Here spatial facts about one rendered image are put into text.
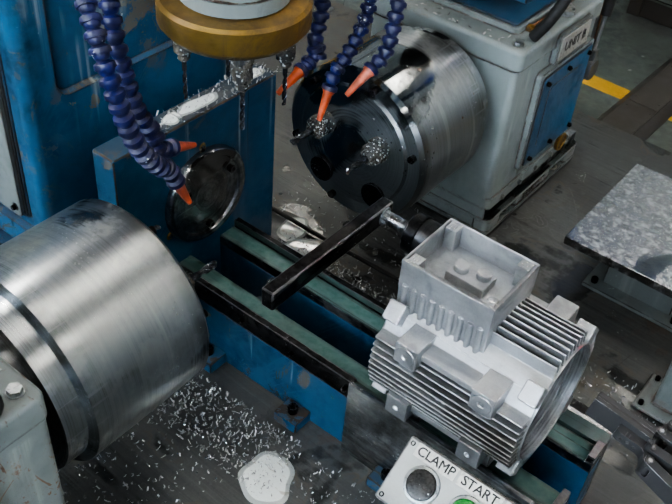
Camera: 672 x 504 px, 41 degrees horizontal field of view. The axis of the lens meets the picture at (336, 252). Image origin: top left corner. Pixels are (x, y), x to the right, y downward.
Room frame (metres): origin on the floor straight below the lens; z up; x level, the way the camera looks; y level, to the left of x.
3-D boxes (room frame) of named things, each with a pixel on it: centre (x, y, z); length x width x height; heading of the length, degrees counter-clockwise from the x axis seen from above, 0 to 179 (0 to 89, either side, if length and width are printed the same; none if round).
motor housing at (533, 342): (0.73, -0.18, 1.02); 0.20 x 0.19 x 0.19; 55
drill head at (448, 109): (1.21, -0.08, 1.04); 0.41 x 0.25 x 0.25; 145
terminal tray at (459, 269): (0.76, -0.15, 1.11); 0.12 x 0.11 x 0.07; 55
